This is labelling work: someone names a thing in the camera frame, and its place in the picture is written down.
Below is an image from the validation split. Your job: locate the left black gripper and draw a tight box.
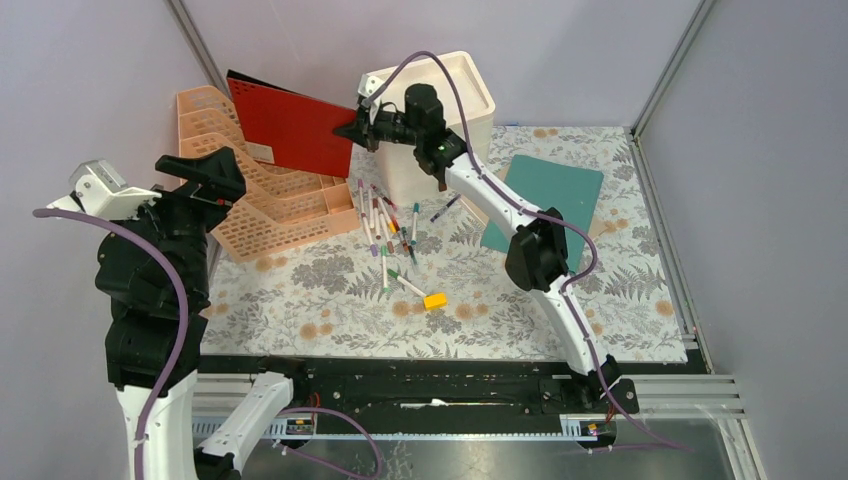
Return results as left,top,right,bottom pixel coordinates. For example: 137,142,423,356
115,142,248,299

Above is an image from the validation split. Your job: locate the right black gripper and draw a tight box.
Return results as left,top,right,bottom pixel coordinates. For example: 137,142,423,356
332,104,422,154

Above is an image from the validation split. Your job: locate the white three-drawer cabinet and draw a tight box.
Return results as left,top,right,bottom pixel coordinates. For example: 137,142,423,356
375,51,496,206

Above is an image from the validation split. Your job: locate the red ring binder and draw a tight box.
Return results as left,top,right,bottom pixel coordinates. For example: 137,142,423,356
226,70,356,178

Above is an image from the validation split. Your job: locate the teal folder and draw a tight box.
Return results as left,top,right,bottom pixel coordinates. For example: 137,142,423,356
480,155,604,273

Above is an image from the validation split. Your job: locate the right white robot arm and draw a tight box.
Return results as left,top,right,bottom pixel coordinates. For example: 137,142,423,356
334,76,631,418

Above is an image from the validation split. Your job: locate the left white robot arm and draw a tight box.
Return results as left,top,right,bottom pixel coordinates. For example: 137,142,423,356
35,147,311,479

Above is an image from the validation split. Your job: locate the blue pen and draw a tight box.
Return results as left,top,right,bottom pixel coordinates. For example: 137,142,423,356
430,193,462,223

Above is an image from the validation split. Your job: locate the red capped marker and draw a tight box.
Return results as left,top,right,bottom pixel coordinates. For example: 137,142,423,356
370,183,398,212

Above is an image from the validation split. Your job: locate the peach plastic file organizer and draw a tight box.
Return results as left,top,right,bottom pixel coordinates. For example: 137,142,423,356
176,85,361,263

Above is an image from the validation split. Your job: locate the green marker upright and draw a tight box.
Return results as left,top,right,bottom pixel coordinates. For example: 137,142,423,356
380,245,390,293

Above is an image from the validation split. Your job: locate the floral table mat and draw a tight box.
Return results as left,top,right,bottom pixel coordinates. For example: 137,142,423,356
202,126,686,363

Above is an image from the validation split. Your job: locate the green capped white marker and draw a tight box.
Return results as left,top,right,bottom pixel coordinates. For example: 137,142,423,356
387,269,428,298

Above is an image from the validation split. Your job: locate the yellow eraser block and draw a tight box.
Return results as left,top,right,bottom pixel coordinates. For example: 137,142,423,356
423,292,448,311

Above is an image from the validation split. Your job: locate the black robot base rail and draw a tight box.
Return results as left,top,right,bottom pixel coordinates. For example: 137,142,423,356
193,355,611,438

